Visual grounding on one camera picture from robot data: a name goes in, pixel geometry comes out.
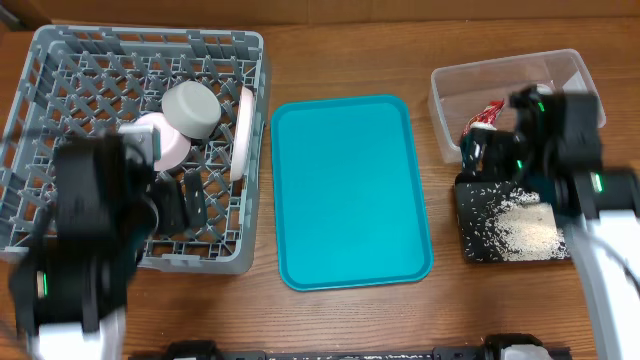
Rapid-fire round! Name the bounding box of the teal plastic tray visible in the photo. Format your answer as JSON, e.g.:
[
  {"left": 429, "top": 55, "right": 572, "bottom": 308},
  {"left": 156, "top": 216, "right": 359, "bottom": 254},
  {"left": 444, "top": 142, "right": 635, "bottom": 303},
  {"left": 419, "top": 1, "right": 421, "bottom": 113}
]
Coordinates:
[{"left": 270, "top": 95, "right": 434, "bottom": 292}]

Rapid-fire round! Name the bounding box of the small pink bowl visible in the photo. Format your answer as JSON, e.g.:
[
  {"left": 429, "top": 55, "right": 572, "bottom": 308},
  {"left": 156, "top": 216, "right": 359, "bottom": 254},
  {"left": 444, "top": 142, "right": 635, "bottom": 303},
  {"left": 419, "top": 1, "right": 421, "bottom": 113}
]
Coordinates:
[{"left": 135, "top": 112, "right": 191, "bottom": 172}]

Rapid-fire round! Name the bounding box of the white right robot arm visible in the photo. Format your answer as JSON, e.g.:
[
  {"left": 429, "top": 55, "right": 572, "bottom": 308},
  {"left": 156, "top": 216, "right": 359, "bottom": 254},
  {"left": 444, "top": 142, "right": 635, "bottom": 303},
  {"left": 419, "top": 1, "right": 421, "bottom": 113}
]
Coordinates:
[{"left": 271, "top": 87, "right": 639, "bottom": 359}]

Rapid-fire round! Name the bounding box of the black tray with rice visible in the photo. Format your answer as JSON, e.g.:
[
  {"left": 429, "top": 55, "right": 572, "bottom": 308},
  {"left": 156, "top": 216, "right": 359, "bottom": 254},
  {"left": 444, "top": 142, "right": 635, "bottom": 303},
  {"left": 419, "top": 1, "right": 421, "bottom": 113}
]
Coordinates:
[{"left": 454, "top": 182, "right": 570, "bottom": 263}]

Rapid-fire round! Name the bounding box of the large white pink plate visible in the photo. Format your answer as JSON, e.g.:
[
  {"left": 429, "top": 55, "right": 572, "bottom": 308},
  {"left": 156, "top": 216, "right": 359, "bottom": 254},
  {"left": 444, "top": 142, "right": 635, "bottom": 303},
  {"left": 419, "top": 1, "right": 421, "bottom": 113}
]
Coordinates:
[{"left": 230, "top": 87, "right": 255, "bottom": 182}]

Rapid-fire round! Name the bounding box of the grey white bowl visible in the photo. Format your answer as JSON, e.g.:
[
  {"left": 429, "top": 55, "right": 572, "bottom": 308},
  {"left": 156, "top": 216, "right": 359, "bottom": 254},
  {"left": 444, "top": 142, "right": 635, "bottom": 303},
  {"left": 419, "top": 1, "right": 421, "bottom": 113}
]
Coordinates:
[{"left": 161, "top": 81, "right": 221, "bottom": 140}]

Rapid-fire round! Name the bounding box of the pink white tissue waste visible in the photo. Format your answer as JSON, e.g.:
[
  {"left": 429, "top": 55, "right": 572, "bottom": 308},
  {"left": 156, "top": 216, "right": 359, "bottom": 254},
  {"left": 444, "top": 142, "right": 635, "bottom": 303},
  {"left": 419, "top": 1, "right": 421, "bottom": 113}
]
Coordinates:
[{"left": 469, "top": 122, "right": 497, "bottom": 131}]

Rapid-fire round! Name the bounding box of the red white wrapper waste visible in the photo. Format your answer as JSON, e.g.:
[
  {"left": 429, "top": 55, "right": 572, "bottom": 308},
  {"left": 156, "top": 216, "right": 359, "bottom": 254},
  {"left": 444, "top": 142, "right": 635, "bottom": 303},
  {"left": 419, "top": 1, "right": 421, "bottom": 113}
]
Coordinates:
[{"left": 462, "top": 99, "right": 505, "bottom": 137}]

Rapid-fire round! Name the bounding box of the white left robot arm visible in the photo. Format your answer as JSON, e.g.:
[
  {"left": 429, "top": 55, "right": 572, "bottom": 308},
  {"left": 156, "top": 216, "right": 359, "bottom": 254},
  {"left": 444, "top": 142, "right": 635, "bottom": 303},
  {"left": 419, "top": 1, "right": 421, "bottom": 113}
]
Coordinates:
[{"left": 9, "top": 124, "right": 161, "bottom": 360}]

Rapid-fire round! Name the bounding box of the grey plastic dishwasher rack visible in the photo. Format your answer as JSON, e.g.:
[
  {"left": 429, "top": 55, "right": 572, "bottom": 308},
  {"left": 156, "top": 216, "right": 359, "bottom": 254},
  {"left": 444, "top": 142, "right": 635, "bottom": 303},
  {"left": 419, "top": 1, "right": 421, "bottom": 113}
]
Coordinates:
[{"left": 1, "top": 25, "right": 271, "bottom": 274}]

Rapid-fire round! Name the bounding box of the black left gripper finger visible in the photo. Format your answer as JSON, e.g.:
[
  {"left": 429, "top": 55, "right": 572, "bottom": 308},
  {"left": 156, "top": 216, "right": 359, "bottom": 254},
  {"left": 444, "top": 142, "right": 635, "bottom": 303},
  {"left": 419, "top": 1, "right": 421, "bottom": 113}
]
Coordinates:
[
  {"left": 152, "top": 179, "right": 188, "bottom": 235},
  {"left": 183, "top": 171, "right": 207, "bottom": 228}
]

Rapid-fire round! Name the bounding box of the clear plastic waste bin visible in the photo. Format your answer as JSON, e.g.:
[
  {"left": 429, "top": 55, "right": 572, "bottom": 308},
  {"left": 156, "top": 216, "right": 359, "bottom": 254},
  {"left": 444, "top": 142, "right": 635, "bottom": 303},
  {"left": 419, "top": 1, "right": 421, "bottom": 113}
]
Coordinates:
[{"left": 428, "top": 49, "right": 598, "bottom": 163}]

